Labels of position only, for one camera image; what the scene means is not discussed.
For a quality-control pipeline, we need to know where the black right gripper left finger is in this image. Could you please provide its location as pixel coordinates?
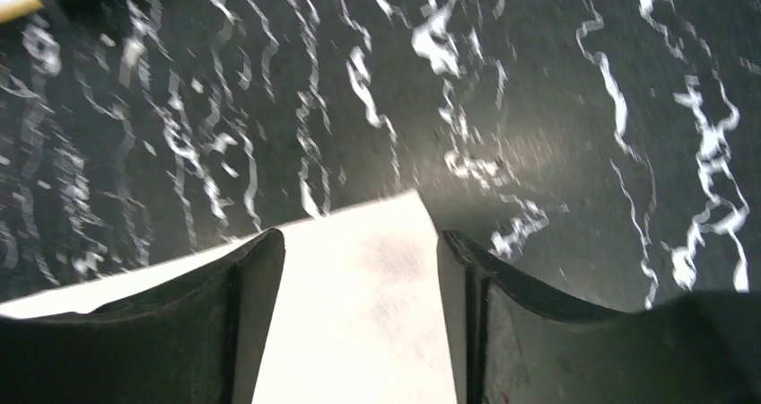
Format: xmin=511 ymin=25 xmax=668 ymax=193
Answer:
xmin=1 ymin=229 xmax=285 ymax=403

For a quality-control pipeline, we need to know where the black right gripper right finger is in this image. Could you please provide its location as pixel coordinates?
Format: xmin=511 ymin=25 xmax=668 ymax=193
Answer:
xmin=440 ymin=230 xmax=760 ymax=403

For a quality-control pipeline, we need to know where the white towel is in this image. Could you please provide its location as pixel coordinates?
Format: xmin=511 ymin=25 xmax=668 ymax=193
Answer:
xmin=1 ymin=192 xmax=457 ymax=403

